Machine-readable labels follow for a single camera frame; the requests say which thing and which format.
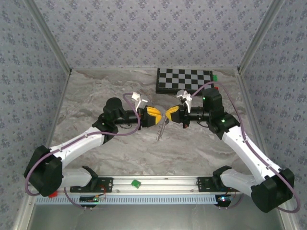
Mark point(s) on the aluminium table edge profile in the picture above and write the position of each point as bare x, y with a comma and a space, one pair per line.
250, 107
56, 119

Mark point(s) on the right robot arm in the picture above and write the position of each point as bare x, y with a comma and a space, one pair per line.
247, 153

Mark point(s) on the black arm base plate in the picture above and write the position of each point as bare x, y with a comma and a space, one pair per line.
105, 184
204, 184

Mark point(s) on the green plastic block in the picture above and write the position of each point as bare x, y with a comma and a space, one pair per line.
135, 184
215, 78

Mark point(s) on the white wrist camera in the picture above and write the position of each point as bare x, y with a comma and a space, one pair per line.
183, 94
142, 103

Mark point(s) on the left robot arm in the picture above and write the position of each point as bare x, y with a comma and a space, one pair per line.
76, 143

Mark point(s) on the black grey chessboard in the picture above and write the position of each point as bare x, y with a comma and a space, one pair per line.
182, 79

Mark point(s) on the small circuit board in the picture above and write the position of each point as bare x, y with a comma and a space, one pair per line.
224, 199
88, 199

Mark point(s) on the grey metal key holder plate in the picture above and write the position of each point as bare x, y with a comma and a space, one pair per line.
163, 125

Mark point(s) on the aluminium frame leg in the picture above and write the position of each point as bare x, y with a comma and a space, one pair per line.
289, 222
24, 215

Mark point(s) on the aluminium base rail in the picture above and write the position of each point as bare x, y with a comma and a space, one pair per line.
163, 185

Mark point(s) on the large red plastic block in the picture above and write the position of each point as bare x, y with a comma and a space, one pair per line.
53, 195

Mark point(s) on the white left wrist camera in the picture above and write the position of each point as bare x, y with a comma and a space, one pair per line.
142, 103

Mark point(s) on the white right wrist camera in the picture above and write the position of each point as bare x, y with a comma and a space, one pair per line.
183, 94

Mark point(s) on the aluminium frame post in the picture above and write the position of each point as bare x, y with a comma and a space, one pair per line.
259, 36
49, 36

